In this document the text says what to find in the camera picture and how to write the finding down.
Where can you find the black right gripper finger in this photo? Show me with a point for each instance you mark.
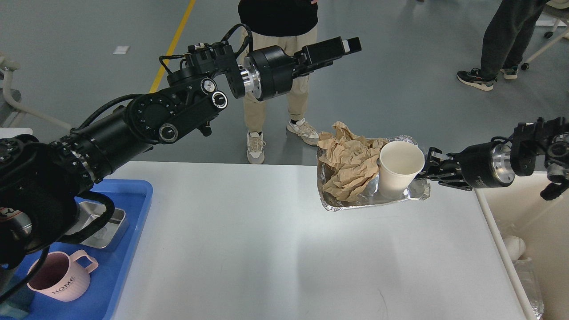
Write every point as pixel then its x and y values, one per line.
pixel 439 165
pixel 453 182

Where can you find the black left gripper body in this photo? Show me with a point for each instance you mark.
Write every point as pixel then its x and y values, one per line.
pixel 268 72

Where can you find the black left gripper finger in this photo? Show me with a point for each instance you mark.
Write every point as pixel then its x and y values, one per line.
pixel 322 54

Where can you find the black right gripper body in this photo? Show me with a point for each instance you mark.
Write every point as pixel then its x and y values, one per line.
pixel 486 165

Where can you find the aluminium foil tray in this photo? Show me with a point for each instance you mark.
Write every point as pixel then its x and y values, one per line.
pixel 418 189

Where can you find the white paper cup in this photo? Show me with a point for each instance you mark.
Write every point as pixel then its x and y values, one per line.
pixel 400 162

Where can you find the brown paper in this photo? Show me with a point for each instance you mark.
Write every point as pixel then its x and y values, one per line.
pixel 353 160

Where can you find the square steel tray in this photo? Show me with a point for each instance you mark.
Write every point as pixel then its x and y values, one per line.
pixel 107 238

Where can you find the pink ribbed mug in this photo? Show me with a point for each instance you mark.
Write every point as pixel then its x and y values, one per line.
pixel 64 277

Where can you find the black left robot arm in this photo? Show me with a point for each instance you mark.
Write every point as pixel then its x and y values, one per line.
pixel 46 189

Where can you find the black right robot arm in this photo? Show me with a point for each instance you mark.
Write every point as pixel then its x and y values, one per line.
pixel 539 138

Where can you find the person in beige trousers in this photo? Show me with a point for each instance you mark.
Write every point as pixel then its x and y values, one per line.
pixel 291 25

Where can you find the beige plastic bin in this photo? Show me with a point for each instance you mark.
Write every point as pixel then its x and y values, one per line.
pixel 519 210

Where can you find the clear plastic bottle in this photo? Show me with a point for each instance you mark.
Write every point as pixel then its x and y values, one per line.
pixel 526 272

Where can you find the bystander in dark trousers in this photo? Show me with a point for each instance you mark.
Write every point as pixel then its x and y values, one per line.
pixel 505 41

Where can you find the white side table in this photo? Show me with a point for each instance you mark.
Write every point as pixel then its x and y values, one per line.
pixel 6 133

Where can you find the blue plastic tray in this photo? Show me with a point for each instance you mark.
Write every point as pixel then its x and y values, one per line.
pixel 107 281

